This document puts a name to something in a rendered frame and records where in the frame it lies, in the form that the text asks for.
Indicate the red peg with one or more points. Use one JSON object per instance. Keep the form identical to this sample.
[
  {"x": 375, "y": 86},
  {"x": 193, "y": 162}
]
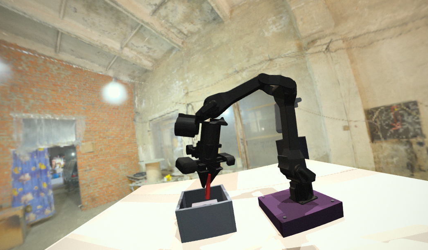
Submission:
[{"x": 207, "y": 193}]

